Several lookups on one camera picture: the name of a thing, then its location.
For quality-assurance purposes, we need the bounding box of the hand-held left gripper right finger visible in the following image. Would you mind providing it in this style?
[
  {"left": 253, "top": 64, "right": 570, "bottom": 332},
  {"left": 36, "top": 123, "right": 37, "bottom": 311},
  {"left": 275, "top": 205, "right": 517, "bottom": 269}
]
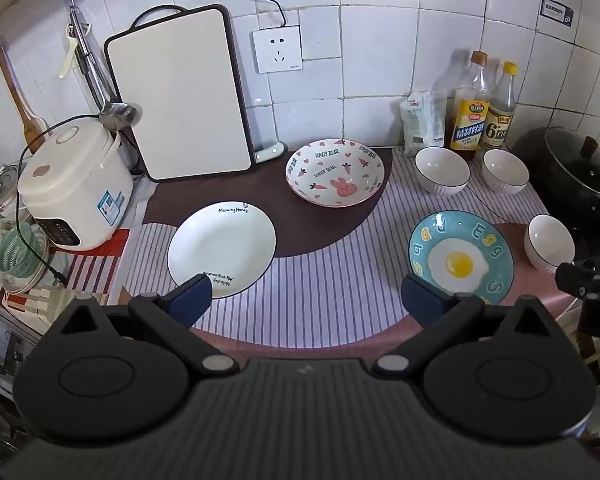
[{"left": 370, "top": 274, "right": 556, "bottom": 378}]

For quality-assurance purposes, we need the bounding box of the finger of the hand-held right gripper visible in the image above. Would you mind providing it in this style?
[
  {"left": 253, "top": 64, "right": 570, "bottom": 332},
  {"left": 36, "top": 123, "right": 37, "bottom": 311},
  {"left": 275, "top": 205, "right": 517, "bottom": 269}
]
[{"left": 555, "top": 262, "right": 600, "bottom": 301}]

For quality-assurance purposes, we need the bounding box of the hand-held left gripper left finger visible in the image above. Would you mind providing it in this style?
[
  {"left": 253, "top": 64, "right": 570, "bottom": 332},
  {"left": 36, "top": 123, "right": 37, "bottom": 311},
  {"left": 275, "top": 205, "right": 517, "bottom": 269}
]
[{"left": 45, "top": 274, "right": 238, "bottom": 376}]

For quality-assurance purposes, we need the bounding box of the white ribbed bowl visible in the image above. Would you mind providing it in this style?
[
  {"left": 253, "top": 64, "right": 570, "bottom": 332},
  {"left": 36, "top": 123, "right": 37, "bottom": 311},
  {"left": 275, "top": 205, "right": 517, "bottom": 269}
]
[
  {"left": 482, "top": 149, "right": 530, "bottom": 195},
  {"left": 524, "top": 214, "right": 576, "bottom": 274},
  {"left": 414, "top": 146, "right": 471, "bottom": 196}
]

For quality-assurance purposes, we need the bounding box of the blue fried egg print plate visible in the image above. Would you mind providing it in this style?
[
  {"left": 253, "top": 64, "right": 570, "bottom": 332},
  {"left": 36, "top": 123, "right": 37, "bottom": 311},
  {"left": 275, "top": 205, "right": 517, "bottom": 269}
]
[{"left": 408, "top": 210, "right": 515, "bottom": 306}]

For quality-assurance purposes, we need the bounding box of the white plate with black rim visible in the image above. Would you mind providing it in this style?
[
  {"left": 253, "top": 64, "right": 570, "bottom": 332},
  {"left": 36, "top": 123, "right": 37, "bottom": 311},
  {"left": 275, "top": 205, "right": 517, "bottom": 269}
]
[{"left": 167, "top": 201, "right": 277, "bottom": 299}]

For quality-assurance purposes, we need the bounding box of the pink rabbit print plate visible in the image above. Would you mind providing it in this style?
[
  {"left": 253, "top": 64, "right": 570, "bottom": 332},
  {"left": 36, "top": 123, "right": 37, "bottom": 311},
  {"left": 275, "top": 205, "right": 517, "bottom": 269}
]
[{"left": 285, "top": 138, "right": 386, "bottom": 207}]

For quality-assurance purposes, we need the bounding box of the purple striped table mat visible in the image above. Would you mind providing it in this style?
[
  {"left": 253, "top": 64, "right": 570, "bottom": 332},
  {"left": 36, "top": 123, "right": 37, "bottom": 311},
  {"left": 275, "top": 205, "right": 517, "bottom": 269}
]
[{"left": 122, "top": 146, "right": 581, "bottom": 352}]

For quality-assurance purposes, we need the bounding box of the red striped mat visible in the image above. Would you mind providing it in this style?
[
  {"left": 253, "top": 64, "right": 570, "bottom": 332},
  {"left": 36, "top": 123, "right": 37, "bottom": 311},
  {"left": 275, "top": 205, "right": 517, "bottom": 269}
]
[{"left": 47, "top": 229, "right": 132, "bottom": 307}]

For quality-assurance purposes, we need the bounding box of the black wok with lid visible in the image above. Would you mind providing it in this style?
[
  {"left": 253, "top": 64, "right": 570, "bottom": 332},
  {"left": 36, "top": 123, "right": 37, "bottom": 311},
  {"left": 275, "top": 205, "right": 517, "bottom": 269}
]
[{"left": 511, "top": 126, "right": 600, "bottom": 231}]

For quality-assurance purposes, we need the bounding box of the white rice cooker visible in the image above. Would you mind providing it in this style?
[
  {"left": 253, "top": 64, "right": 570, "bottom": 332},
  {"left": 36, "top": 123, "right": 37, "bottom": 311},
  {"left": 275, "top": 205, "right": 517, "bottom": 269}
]
[{"left": 17, "top": 114, "right": 135, "bottom": 252}]

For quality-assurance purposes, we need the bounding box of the green plastic colander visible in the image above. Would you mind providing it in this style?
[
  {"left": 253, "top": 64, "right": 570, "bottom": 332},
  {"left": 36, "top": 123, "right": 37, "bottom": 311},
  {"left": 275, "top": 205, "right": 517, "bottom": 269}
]
[{"left": 0, "top": 222, "right": 51, "bottom": 293}]

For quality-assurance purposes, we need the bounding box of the white salt bag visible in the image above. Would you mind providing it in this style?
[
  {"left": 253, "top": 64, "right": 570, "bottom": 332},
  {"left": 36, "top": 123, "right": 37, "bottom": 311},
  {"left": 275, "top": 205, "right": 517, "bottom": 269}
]
[{"left": 399, "top": 89, "right": 449, "bottom": 158}]

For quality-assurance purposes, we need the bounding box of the green label vinegar bottle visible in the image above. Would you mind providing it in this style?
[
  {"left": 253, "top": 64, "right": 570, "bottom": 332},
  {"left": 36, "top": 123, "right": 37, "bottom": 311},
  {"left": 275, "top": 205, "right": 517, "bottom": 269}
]
[{"left": 486, "top": 61, "right": 519, "bottom": 151}]

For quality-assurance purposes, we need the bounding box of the yellow label oil bottle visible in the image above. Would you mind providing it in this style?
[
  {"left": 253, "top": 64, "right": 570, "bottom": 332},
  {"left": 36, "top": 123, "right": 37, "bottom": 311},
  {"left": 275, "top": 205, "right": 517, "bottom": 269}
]
[{"left": 449, "top": 50, "right": 492, "bottom": 162}]

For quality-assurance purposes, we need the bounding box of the steel ladle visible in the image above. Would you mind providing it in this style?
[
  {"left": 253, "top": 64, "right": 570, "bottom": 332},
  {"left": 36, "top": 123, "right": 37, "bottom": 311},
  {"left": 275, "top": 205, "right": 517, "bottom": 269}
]
[{"left": 69, "top": 5, "right": 139, "bottom": 130}]

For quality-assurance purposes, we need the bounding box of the wooden spatula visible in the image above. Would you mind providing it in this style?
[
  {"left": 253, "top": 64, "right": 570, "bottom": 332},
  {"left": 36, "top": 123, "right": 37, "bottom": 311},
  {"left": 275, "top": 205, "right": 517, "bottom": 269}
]
[{"left": 0, "top": 47, "right": 49, "bottom": 147}]

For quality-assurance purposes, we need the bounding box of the white plastic rice paddle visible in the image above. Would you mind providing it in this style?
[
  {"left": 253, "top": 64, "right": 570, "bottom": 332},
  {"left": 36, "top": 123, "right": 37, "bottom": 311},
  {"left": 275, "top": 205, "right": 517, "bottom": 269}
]
[{"left": 58, "top": 30, "right": 79, "bottom": 79}]

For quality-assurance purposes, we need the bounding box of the white knife handle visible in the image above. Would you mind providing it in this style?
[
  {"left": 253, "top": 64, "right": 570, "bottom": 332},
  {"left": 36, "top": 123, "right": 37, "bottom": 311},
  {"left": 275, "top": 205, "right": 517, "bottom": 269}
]
[{"left": 252, "top": 140, "right": 286, "bottom": 164}]

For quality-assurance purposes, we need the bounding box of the black rice cooker cable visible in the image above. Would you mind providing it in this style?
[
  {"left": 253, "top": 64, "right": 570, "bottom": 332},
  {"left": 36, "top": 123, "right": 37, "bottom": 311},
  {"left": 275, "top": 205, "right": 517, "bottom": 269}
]
[{"left": 15, "top": 127, "right": 70, "bottom": 283}]

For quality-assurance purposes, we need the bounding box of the white cutting board dark frame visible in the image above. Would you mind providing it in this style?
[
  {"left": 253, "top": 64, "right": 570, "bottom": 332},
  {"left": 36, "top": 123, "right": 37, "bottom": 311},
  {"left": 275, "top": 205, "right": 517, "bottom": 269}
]
[{"left": 103, "top": 4, "right": 253, "bottom": 182}]

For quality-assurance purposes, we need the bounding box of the white wall socket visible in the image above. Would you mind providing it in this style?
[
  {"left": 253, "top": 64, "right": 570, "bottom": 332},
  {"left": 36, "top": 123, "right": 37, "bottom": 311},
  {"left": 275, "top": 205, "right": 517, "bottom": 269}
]
[{"left": 252, "top": 26, "right": 304, "bottom": 74}]

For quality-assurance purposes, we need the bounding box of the wall sticker label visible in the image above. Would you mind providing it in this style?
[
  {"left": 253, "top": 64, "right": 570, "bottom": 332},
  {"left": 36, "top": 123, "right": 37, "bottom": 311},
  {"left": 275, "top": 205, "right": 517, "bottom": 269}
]
[{"left": 539, "top": 0, "right": 576, "bottom": 26}]

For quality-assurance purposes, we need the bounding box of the wall hook rack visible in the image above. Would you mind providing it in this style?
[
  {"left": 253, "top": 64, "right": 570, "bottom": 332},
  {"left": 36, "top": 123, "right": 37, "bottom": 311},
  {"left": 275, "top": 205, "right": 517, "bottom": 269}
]
[{"left": 66, "top": 0, "right": 90, "bottom": 39}]

